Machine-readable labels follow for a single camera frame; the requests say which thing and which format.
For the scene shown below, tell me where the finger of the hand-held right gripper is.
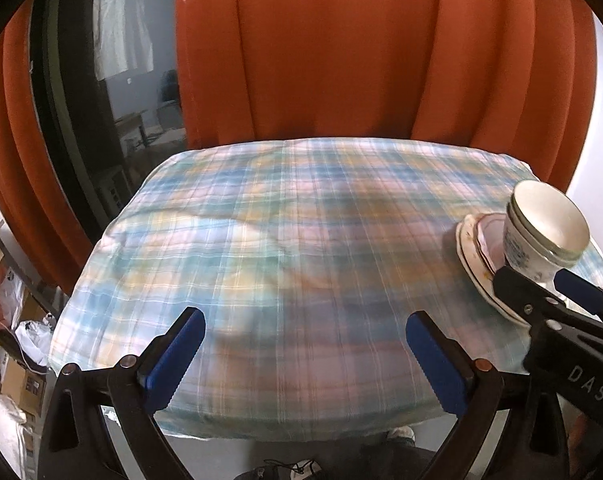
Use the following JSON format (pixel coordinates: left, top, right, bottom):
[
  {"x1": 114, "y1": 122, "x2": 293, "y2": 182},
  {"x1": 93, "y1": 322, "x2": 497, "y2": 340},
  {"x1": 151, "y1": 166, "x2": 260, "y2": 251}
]
[
  {"x1": 554, "y1": 269, "x2": 603, "y2": 326},
  {"x1": 491, "y1": 265, "x2": 568, "y2": 333}
]

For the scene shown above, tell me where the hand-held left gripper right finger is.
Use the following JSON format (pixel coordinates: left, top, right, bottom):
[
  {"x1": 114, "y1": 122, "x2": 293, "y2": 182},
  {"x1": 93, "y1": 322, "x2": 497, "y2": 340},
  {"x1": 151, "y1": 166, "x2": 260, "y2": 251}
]
[{"x1": 405, "y1": 310, "x2": 569, "y2": 480}]

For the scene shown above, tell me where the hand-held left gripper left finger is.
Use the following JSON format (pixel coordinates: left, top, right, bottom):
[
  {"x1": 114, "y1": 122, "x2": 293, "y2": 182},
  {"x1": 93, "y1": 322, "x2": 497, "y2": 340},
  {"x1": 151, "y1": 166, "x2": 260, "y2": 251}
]
[{"x1": 40, "y1": 306, "x2": 206, "y2": 480}]

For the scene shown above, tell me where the white bowl grey flower print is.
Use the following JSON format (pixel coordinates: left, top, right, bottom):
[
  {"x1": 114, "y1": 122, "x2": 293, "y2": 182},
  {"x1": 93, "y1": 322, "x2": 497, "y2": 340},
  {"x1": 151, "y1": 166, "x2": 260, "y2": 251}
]
[{"x1": 503, "y1": 220, "x2": 577, "y2": 284}]

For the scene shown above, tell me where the scalloped yellow floral plate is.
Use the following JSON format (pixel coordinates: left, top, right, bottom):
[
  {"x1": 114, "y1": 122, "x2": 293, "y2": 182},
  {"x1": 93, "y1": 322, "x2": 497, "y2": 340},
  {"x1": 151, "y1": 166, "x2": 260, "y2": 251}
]
[{"x1": 459, "y1": 215, "x2": 512, "y2": 302}]

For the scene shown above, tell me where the white bowl grey leaf print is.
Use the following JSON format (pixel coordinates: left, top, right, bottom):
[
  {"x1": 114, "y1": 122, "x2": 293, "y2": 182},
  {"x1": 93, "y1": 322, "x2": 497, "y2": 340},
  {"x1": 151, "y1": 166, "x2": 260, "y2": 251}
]
[{"x1": 506, "y1": 179, "x2": 591, "y2": 268}]

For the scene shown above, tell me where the dark trouser leg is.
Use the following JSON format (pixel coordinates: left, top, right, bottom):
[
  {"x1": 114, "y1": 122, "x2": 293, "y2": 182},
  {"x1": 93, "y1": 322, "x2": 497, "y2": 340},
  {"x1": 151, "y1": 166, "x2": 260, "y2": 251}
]
[{"x1": 361, "y1": 440, "x2": 435, "y2": 480}]

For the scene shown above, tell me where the white plastic bag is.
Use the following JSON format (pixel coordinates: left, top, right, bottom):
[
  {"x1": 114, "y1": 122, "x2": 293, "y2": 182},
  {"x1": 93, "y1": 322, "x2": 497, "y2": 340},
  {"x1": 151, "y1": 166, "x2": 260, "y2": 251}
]
[{"x1": 15, "y1": 319, "x2": 58, "y2": 373}]

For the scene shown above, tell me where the plaid tablecloth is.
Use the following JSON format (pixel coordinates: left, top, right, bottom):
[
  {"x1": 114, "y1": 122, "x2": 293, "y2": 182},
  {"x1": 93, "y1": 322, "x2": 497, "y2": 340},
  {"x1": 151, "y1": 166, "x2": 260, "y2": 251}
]
[{"x1": 48, "y1": 137, "x2": 603, "y2": 441}]

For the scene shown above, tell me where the cardboard box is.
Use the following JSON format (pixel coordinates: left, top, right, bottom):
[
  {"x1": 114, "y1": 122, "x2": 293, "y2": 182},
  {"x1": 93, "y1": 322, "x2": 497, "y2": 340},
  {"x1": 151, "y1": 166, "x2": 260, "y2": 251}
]
[{"x1": 1, "y1": 359, "x2": 48, "y2": 413}]

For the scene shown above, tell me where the small wooden table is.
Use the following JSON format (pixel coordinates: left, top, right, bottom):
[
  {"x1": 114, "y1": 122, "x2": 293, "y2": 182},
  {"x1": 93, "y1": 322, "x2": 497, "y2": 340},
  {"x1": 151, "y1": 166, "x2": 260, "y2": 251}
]
[{"x1": 115, "y1": 109, "x2": 151, "y2": 148}]

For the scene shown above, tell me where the dark glass door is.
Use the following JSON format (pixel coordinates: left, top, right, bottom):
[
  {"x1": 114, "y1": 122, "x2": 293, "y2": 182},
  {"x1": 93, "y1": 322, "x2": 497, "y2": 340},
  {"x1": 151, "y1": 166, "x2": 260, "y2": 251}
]
[{"x1": 28, "y1": 0, "x2": 187, "y2": 241}]

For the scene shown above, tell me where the orange curtain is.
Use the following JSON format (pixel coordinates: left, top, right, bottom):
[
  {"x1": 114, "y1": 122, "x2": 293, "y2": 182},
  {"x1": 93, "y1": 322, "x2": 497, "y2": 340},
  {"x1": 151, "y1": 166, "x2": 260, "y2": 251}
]
[
  {"x1": 174, "y1": 0, "x2": 597, "y2": 196},
  {"x1": 0, "y1": 0, "x2": 94, "y2": 283}
]

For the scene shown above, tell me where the white hanging cloth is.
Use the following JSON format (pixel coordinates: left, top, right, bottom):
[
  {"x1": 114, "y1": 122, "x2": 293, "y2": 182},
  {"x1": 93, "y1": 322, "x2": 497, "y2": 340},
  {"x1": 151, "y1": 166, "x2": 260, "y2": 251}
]
[{"x1": 92, "y1": 0, "x2": 155, "y2": 82}]

